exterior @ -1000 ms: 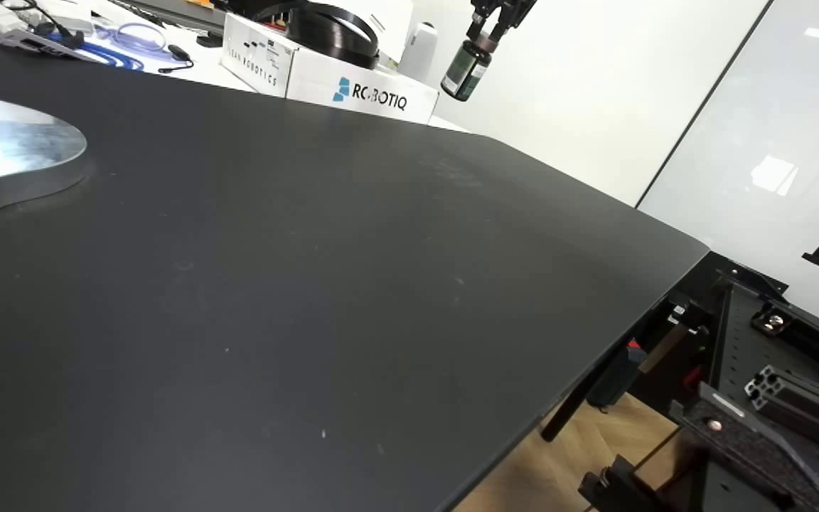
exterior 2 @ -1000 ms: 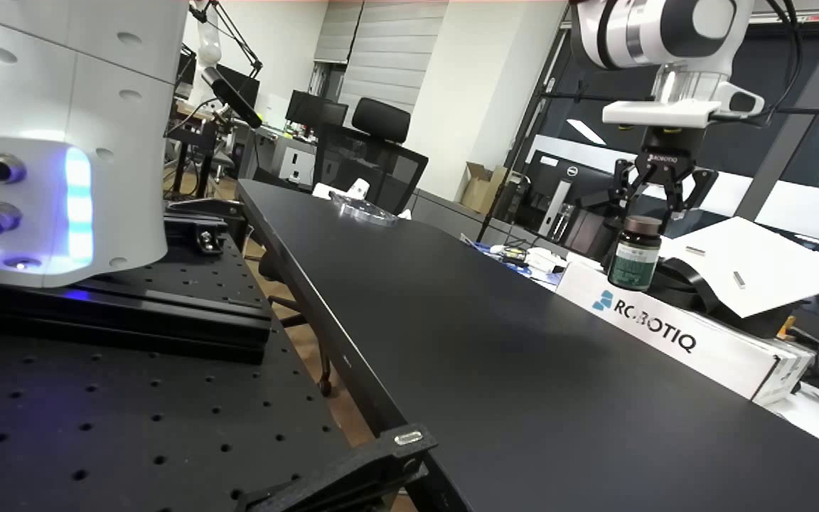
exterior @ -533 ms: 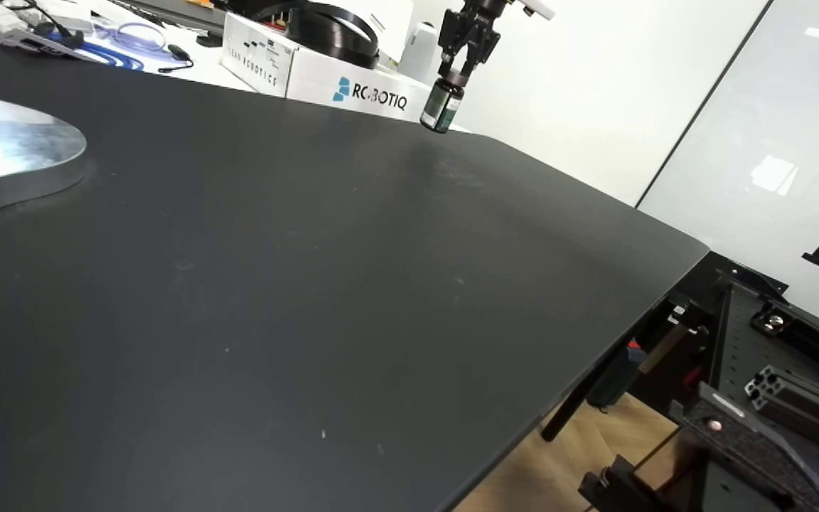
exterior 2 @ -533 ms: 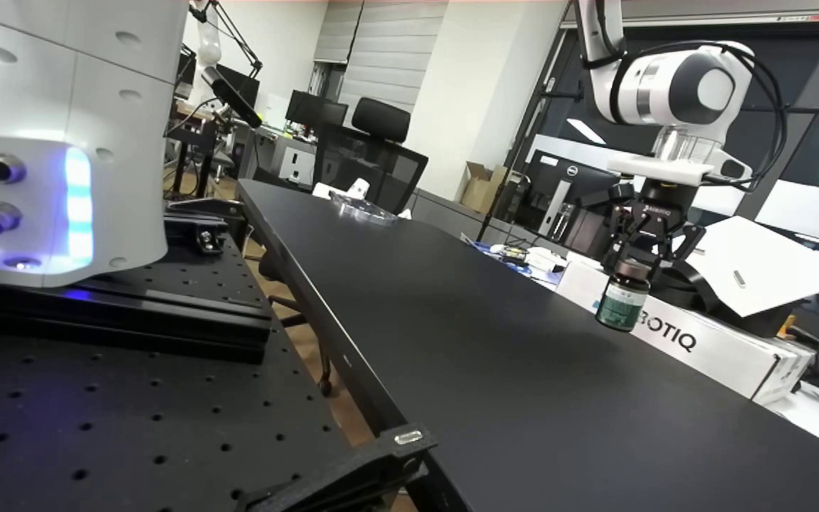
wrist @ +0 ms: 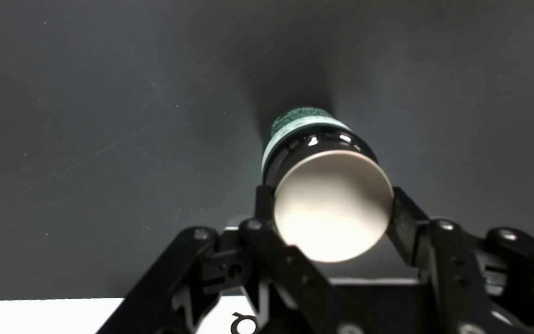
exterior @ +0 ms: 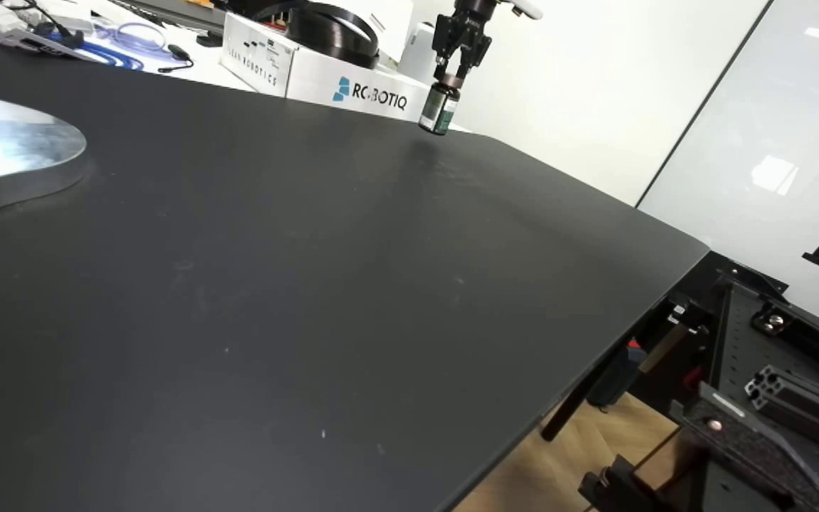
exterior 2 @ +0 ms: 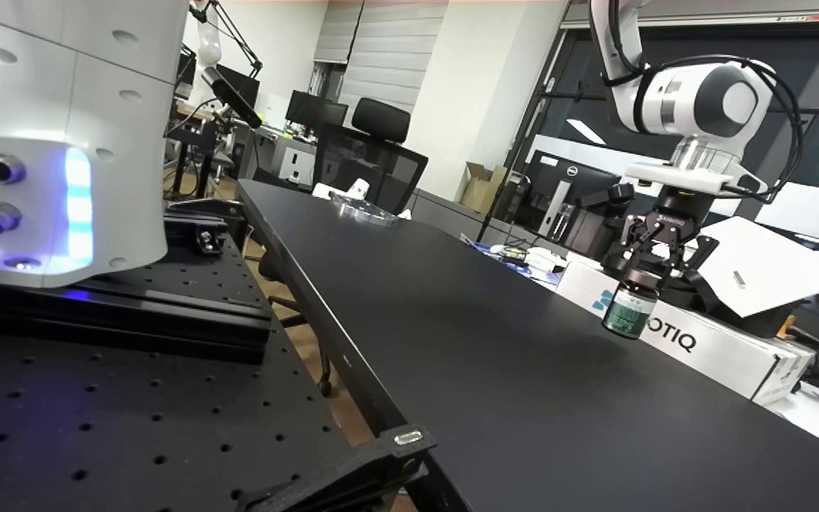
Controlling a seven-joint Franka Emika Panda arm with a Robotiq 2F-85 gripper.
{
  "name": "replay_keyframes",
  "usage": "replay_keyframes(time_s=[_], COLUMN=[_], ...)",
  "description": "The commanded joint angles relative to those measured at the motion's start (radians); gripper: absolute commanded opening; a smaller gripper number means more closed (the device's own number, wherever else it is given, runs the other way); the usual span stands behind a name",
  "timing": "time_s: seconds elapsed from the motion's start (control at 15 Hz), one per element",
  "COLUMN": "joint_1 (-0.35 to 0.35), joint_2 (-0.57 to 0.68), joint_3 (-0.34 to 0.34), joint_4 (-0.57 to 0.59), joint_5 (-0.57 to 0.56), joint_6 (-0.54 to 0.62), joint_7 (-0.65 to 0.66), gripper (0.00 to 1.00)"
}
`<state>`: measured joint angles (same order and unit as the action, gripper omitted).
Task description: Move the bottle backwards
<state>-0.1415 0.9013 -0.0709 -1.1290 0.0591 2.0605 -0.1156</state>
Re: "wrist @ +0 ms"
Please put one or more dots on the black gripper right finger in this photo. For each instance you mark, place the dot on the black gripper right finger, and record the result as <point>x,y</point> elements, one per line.
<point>464,279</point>

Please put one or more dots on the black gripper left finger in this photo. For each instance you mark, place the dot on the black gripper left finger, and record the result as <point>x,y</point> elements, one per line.
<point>174,285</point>

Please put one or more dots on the dark bottle with white cap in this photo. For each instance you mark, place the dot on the dark bottle with white cap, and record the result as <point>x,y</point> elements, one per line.
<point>332,205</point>

